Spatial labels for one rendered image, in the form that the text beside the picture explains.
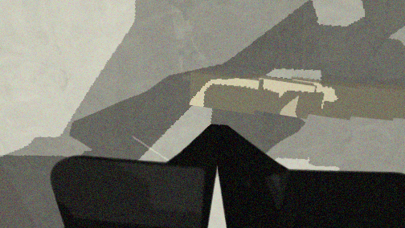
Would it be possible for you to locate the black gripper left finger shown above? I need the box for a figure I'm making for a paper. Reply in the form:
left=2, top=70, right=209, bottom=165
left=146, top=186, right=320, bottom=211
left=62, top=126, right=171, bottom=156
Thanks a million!
left=51, top=124, right=221, bottom=228

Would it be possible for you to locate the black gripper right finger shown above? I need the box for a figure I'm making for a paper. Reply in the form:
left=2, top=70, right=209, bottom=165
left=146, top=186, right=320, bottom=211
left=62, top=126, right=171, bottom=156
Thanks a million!
left=218, top=124, right=405, bottom=228

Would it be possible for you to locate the cream domino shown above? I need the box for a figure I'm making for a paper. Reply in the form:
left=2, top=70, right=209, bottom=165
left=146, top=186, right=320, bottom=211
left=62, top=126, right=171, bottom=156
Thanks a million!
left=247, top=74, right=316, bottom=119
left=386, top=85, right=405, bottom=119
left=291, top=76, right=359, bottom=120
left=335, top=81, right=403, bottom=120
left=190, top=70, right=260, bottom=115

